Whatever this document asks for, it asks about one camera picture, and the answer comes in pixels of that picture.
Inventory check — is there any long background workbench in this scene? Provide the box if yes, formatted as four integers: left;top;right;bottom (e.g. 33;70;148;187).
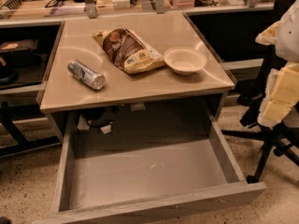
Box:
0;0;278;28

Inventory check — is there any white paper bowl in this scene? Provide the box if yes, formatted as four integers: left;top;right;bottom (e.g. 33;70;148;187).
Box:
164;47;207;76

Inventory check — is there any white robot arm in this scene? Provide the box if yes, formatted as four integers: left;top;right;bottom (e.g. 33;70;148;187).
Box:
255;0;299;128

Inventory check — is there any grey open top drawer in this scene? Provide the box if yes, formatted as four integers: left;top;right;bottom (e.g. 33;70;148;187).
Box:
34;104;265;224

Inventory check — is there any black office chair base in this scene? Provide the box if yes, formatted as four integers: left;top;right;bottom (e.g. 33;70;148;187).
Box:
221;93;299;185

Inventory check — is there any silver redbull can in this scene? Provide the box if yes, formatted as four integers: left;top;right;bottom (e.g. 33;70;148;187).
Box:
67;60;106;91

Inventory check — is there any brown chip bag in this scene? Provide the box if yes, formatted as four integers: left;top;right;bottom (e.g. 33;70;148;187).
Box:
93;29;164;75

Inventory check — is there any wooden cabinet with beige top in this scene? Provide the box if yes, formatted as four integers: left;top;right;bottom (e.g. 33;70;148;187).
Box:
40;13;235;136

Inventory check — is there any dark side shelf unit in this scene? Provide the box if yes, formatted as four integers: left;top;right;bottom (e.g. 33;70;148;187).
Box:
0;21;63;157

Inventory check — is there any black coiled spring tool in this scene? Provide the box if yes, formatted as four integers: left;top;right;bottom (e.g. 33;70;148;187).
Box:
0;0;21;18

